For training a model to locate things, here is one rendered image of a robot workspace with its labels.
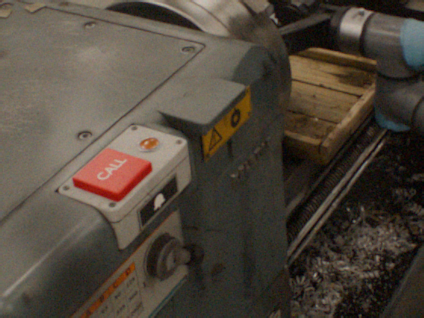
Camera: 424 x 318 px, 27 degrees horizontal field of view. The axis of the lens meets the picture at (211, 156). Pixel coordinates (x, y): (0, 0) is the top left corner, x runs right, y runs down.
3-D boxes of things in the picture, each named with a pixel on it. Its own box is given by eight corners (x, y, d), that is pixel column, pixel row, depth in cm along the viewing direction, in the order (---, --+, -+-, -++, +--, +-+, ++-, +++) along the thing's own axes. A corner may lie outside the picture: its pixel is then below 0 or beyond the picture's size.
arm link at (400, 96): (408, 148, 144) (411, 91, 137) (363, 119, 152) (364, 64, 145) (443, 131, 147) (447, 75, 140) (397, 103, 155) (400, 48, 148)
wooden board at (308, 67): (327, 166, 152) (327, 147, 150) (158, 116, 169) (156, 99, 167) (395, 82, 171) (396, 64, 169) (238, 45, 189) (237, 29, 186)
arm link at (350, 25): (358, 64, 144) (359, 20, 139) (333, 58, 146) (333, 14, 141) (378, 44, 149) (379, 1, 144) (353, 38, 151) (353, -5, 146)
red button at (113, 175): (120, 210, 87) (116, 193, 86) (73, 192, 90) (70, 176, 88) (154, 176, 91) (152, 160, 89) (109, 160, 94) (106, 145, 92)
